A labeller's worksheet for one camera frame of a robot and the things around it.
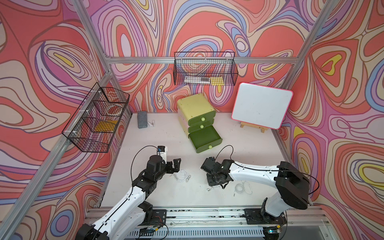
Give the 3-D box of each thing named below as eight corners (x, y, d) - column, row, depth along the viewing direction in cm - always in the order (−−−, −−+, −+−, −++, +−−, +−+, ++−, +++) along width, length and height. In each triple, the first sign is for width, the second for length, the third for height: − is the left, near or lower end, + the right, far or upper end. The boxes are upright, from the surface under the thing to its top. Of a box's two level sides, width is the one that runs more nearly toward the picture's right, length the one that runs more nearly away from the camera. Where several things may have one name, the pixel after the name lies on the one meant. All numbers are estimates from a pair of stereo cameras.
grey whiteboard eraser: (138, 129, 114) (136, 126, 111) (138, 114, 124) (137, 111, 121) (147, 127, 115) (146, 124, 112) (147, 113, 125) (146, 110, 122)
